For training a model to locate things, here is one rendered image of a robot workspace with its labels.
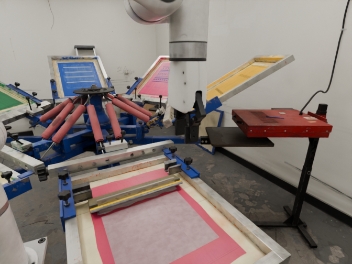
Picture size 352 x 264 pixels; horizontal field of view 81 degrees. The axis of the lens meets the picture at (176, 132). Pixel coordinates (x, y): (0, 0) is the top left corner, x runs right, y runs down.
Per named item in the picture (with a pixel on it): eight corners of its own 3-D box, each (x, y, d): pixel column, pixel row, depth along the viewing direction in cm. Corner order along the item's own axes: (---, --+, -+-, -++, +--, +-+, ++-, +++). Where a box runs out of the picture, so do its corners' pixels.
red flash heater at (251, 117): (298, 120, 185) (300, 107, 181) (334, 140, 142) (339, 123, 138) (230, 120, 186) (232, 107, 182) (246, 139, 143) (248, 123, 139)
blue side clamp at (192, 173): (199, 184, 103) (199, 172, 100) (190, 187, 100) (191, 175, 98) (171, 160, 127) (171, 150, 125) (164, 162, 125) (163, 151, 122)
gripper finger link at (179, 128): (170, 105, 49) (170, 132, 51) (175, 108, 46) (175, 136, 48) (182, 104, 50) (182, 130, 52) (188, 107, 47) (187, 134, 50)
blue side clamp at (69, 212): (78, 227, 77) (75, 212, 75) (63, 232, 75) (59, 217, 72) (72, 186, 102) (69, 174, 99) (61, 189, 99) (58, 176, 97)
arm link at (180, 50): (161, 44, 43) (161, 58, 44) (178, 41, 35) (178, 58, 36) (192, 45, 46) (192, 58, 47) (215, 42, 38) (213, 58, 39)
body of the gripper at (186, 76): (161, 53, 44) (162, 105, 48) (181, 53, 35) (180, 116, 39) (192, 54, 47) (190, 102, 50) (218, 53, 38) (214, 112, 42)
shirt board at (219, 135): (254, 135, 188) (255, 127, 185) (273, 155, 150) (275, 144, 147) (109, 134, 189) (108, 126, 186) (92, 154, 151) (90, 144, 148)
